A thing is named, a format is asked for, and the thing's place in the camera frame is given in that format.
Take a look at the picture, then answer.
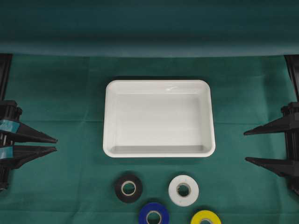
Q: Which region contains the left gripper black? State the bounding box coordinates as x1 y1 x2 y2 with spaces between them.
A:
0 100 58 189

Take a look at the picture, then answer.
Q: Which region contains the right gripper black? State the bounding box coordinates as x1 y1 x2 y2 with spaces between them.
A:
243 101 299 196

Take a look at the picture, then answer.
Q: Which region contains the yellow tape roll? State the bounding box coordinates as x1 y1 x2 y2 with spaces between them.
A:
190 210 221 224

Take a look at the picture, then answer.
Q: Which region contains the white tape roll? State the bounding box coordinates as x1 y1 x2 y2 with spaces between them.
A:
168 175 199 207

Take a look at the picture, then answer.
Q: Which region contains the black tape roll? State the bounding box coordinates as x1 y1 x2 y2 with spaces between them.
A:
114 173 143 203

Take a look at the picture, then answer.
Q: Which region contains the blue tape roll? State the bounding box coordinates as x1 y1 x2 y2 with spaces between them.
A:
138 202 170 224

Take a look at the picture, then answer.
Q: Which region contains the green table cloth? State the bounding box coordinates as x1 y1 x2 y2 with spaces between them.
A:
0 0 299 224

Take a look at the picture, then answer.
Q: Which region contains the white rectangular plastic tray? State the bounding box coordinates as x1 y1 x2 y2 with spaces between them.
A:
103 80 216 158

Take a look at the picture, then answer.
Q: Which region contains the left black frame rail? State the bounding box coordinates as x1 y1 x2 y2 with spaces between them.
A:
0 53 13 100

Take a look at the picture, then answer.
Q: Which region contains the black frame rail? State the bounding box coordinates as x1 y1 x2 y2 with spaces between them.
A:
284 55 299 101
0 53 13 100

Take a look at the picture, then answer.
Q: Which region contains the right black frame rail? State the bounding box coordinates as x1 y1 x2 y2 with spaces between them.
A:
284 55 299 101

